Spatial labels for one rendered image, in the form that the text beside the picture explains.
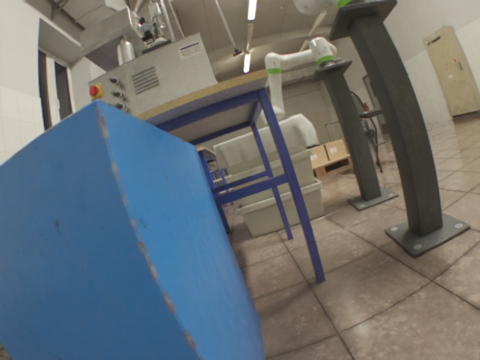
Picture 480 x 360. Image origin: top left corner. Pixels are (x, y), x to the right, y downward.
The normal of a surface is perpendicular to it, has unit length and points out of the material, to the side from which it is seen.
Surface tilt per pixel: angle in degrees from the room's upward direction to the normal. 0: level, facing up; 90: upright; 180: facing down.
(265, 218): 96
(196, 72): 90
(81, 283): 90
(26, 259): 90
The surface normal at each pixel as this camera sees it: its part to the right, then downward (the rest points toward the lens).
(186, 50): 0.01, 0.06
